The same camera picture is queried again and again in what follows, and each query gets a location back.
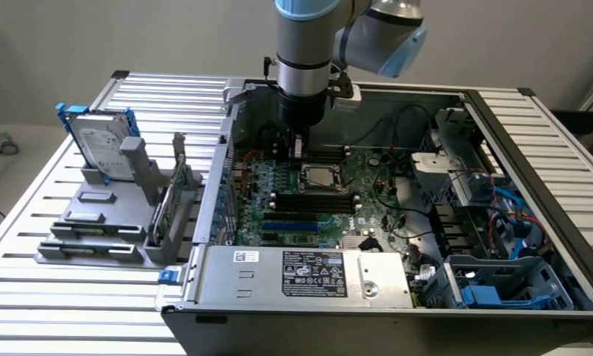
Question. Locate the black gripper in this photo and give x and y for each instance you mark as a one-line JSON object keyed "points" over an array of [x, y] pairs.
{"points": [[300, 109]]}

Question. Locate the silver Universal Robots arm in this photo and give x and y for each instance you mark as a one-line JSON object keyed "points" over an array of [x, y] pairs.
{"points": [[301, 44]]}

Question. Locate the metal CPU socket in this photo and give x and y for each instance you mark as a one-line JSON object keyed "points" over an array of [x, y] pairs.
{"points": [[323, 177]]}

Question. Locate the black RAM slot bank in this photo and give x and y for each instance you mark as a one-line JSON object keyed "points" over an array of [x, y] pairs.
{"points": [[313, 202], [328, 153]]}

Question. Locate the black expansion slot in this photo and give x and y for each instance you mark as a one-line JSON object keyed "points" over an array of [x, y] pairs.
{"points": [[296, 216]]}

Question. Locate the green motherboard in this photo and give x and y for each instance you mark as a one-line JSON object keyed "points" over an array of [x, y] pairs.
{"points": [[376, 207]]}

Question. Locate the blue expansion slot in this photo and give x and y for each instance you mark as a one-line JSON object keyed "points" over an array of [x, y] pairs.
{"points": [[289, 225]]}

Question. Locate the grey metal drive cage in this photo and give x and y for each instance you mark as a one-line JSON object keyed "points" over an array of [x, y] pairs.
{"points": [[455, 167]]}

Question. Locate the green graphics card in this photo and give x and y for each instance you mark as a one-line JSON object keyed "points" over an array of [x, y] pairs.
{"points": [[171, 196]]}

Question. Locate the silver chipset heat sink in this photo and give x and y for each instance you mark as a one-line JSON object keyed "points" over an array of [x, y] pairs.
{"points": [[359, 243]]}

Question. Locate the silver power supply unit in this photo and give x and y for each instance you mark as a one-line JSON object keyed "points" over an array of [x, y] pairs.
{"points": [[301, 276]]}

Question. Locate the grey parts rack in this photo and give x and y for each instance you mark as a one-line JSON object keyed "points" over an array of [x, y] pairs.
{"points": [[108, 237]]}

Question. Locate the blue case latch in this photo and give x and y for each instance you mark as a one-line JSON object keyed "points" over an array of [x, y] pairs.
{"points": [[169, 277]]}

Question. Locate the black box beside table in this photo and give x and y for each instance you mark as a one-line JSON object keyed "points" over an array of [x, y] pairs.
{"points": [[576, 122]]}

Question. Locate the open black PC case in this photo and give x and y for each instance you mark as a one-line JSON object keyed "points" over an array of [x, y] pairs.
{"points": [[376, 326]]}

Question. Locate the grey disk bay blue latch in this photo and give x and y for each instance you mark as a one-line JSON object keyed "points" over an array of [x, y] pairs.
{"points": [[499, 285]]}

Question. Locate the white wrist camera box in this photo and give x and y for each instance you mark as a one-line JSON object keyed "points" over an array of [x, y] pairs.
{"points": [[348, 101]]}

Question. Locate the hard disk with blue bracket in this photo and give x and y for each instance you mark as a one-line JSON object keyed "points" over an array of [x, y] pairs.
{"points": [[99, 142]]}

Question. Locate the grey caster wheel frame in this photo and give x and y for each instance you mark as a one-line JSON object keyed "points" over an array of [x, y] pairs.
{"points": [[2, 142]]}

